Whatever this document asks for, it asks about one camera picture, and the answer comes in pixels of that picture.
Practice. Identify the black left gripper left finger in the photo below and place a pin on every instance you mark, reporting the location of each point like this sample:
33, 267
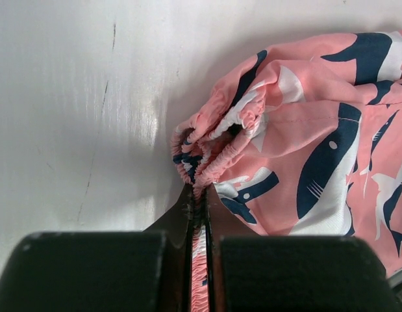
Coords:
145, 270

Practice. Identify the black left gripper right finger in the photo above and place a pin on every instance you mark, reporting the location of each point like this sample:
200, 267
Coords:
249, 272

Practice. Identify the pink patterned shorts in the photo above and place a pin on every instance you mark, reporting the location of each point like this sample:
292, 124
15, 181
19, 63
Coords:
305, 138

